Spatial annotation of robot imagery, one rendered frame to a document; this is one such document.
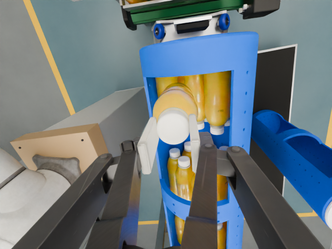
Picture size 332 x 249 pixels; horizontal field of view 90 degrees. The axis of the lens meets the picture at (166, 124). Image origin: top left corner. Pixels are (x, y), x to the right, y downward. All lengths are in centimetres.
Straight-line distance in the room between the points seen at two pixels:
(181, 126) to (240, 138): 26
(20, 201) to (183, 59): 57
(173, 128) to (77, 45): 168
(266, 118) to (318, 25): 78
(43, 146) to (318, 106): 205
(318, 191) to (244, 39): 77
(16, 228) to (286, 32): 188
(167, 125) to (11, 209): 53
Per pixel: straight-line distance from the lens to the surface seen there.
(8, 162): 68
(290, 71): 164
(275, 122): 171
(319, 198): 98
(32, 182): 67
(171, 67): 34
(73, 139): 66
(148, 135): 15
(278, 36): 174
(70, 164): 72
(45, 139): 73
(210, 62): 33
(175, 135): 19
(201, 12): 70
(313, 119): 207
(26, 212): 64
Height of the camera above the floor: 156
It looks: 67 degrees down
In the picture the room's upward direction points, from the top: 167 degrees counter-clockwise
